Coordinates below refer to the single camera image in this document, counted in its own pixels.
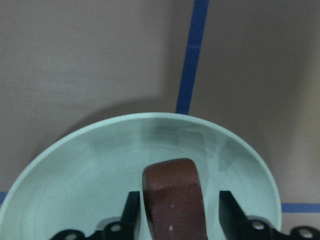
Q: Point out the brown bun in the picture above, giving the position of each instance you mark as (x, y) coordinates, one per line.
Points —
(173, 200)

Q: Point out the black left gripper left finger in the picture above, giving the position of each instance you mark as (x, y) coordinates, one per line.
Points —
(125, 227)

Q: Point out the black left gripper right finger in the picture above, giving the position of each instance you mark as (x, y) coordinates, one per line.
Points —
(236, 225)

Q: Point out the light green plate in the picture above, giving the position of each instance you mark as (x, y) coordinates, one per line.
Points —
(85, 177)

